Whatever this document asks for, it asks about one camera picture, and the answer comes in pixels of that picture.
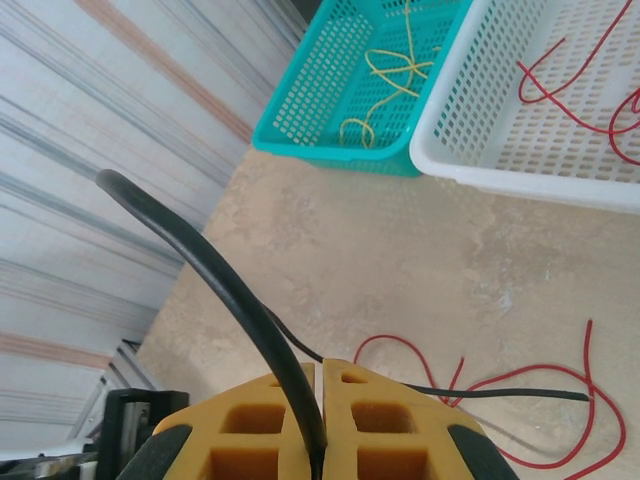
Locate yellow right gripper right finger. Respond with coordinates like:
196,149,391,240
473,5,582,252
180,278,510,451
322,357,490,480

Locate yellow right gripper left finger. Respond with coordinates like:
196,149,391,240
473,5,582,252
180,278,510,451
152,362,317,480

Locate thin red cable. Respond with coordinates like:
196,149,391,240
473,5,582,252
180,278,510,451
517,0,635,134
607,87,640,166
439,319,629,480
352,333,466,407

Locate thin black cable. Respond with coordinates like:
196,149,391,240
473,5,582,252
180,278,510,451
262,307,592,404

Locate thick black cable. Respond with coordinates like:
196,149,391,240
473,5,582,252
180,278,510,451
94,168,329,480

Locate thin yellow cable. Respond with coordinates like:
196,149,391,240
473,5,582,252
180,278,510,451
339,0,435,150

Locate white plastic basket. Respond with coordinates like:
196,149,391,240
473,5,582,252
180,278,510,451
409,0,640,216

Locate teal plastic basket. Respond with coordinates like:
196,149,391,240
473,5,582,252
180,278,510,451
252,0,474,179

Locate aluminium table edge frame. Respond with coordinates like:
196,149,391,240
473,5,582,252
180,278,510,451
107,337,161,396

